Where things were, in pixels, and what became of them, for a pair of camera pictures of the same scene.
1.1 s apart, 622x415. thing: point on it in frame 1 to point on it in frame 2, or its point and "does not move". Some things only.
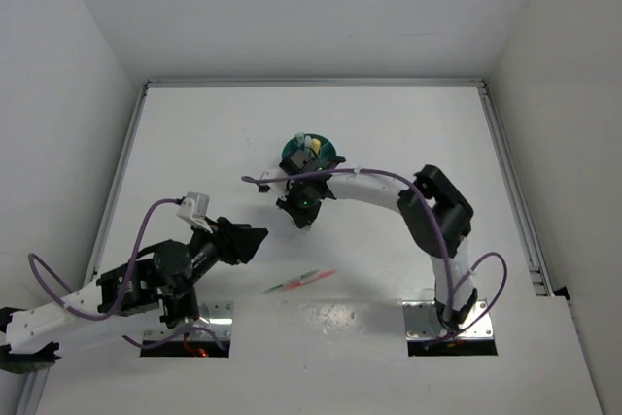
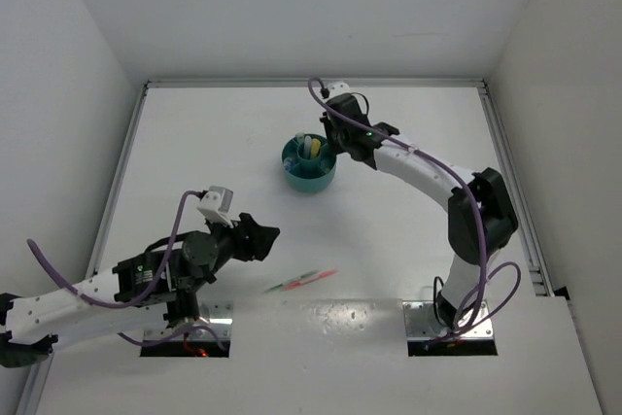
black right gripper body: x=298 y=196 to x=336 y=138
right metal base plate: x=422 y=323 does not move
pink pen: x=321 y=275 does not move
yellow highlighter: x=316 y=145 does not move
